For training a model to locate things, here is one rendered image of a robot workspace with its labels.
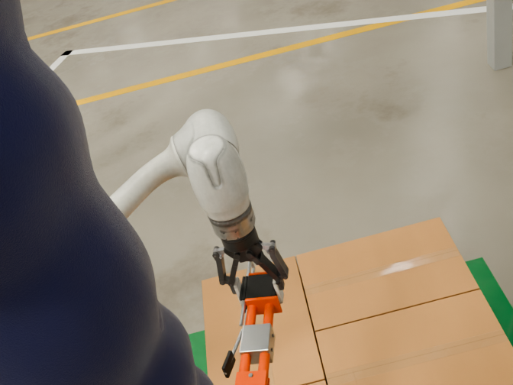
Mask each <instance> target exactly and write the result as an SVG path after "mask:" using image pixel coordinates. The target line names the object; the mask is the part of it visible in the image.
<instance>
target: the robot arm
mask: <svg viewBox="0 0 513 385"><path fill-rule="evenodd" d="M178 176H186V177H188V178H189V181H190V183H191V185H192V189H193V191H194V194H195V196H196V198H197V200H198V202H199V204H200V206H201V207H202V208H203V209H204V210H205V212H206V213H207V216H208V219H209V221H210V223H211V226H212V228H213V230H214V232H215V234H216V235H217V236H218V237H219V238H220V239H221V241H222V244H223V245H224V246H223V247H219V246H215V247H214V250H213V255H212V257H213V258H214V259H215V261H216V264H217V269H218V278H219V283H220V284H221V285H225V284H227V285H228V286H229V287H230V288H231V291H232V293H233V294H237V297H238V299H239V298H240V288H241V283H240V279H239V277H235V276H236V272H237V266H238V263H239V262H240V263H243V262H246V261H249V262H251V261H253V262H254V263H255V264H256V265H259V266H260V267H262V268H263V269H264V270H265V271H266V272H267V273H268V274H269V275H270V276H271V277H272V278H273V286H274V289H275V291H276V295H277V296H278V298H279V302H280V304H282V303H283V297H284V292H283V290H284V287H285V283H284V280H283V279H285V280H286V279H288V276H289V269H288V267H287V265H286V263H285V261H284V260H283V259H282V256H281V255H280V253H279V252H278V250H277V248H276V241H275V240H271V241H270V243H263V242H262V241H261V240H260V239H259V237H258V234H257V230H256V228H255V221H256V217H255V215H254V212H253V208H252V205H251V201H250V198H249V186H248V183H247V175H246V171H245V169H244V165H243V162H242V160H241V158H240V155H239V145H238V141H237V136H236V134H235V132H234V129H233V128H232V126H231V124H230V123H229V121H228V120H227V119H226V118H225V117H224V116H223V115H222V114H221V113H220V112H217V111H215V110H212V109H202V110H199V111H197V112H195V113H194V114H192V115H191V116H190V117H189V118H188V120H187V121H186V123H185V124H184V125H183V126H182V128H181V129H180V130H179V131H177V132H176V133H175V134H174V135H173V136H172V137H171V138H170V143H169V146H168V148H167V149H165V151H163V152H162V153H160V154H159V155H157V156H156V157H154V158H153V159H152V160H150V161H149V162H148V163H146V164H145V165H143V166H142V167H141V168H140V169H139V170H138V171H137V172H136V173H135V174H134V175H132V176H131V177H130V178H129V179H128V180H127V181H126V182H125V183H124V184H123V185H122V186H121V187H120V188H118V189H117V190H116V191H115V192H114V193H113V194H112V195H111V196H110V198H111V200H112V201H113V202H114V203H115V205H116V206H117V207H118V208H119V209H120V210H121V212H122V213H123V214H124V216H125V217H126V218H128V217H129V216H130V215H131V214H132V212H133V211H134V210H135V209H136V208H137V207H138V206H139V205H140V204H141V203H142V202H143V201H144V200H145V199H146V198H147V197H148V196H149V195H150V194H151V193H152V191H154V190H155V189H156V188H157V187H158V186H160V185H161V184H163V183H165V182H166V181H168V180H170V179H172V178H174V177H178ZM262 249H264V250H266V252H267V254H269V255H270V258H271V259H272V261H273V263H274V264H275V265H274V264H273V263H272V262H271V261H270V260H269V259H268V258H267V257H266V256H265V255H264V254H263V252H262ZM224 254H226V255H228V256H229V257H231V258H233V263H232V267H231V273H230V276H227V274H226V270H225V264H224ZM239 301H240V300H239ZM242 302H243V300H242V301H240V304H241V306H242Z"/></svg>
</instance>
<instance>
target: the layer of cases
mask: <svg viewBox="0 0 513 385"><path fill-rule="evenodd" d="M296 258H297V261H298V263H297V261H296V259H295V256H292V257H287V258H284V259H283V260H284V261H285V263H286V265H287V267H288V269H289V276H288V279H286V280H285V279H283V280H284V283H285V287H284V290H283V292H284V297H283V303H282V304H280V305H281V307H282V312H281V313H274V317H273V331H274V334H275V345H274V355H273V362H272V363H269V376H268V378H269V379H270V380H269V385H513V347H512V345H511V343H510V341H509V340H508V338H507V336H506V334H505V333H504V331H503V329H502V327H501V326H500V324H499V322H498V319H497V318H496V317H495V314H494V313H493V311H492V309H491V307H490V306H489V304H488V302H487V301H486V298H485V297H484V295H483V294H482V291H481V290H480V289H479V286H478V284H477V282H476V281H475V279H474V277H473V275H472V274H471V272H470V270H469V268H468V266H467V265H466V263H465V261H464V259H463V257H462V256H461V254H460V252H459V251H458V249H457V246H456V245H455V244H454V242H453V239H452V238H451V236H450V234H449V232H448V231H447V229H446V227H445V225H444V223H443V222H442V220H441V218H440V217H438V218H433V219H430V220H427V221H424V222H419V223H415V224H413V225H407V226H404V227H401V228H396V229H392V230H390V231H384V232H381V233H378V234H375V235H370V236H367V237H364V238H358V239H356V240H352V241H347V242H344V243H341V244H336V245H333V246H330V247H324V248H322V249H318V250H315V251H310V252H307V253H304V254H299V255H296ZM299 271H300V272H299ZM202 298H203V310H204V322H205V345H206V357H207V368H208V376H209V378H210V379H211V381H212V383H213V384H214V385H235V380H236V374H237V372H239V366H240V344H239V345H238V347H237V350H236V353H235V355H234V357H235V359H236V361H235V363H234V367H233V369H232V371H231V375H230V376H229V378H226V377H225V375H224V374H223V370H222V369H221V368H222V366H223V363H224V360H225V358H226V356H227V353H228V351H232V350H233V348H234V345H235V343H236V340H237V337H238V335H239V333H240V330H241V329H242V328H243V326H244V323H243V326H242V327H240V326H239V324H240V314H241V308H242V306H241V304H240V301H239V299H238V297H237V294H233V293H232V291H231V288H230V287H229V286H228V285H227V284H225V285H221V284H220V283H219V278H218V277H212V278H210V279H207V280H202ZM245 314H246V313H244V320H245ZM240 341H241V340H240Z"/></svg>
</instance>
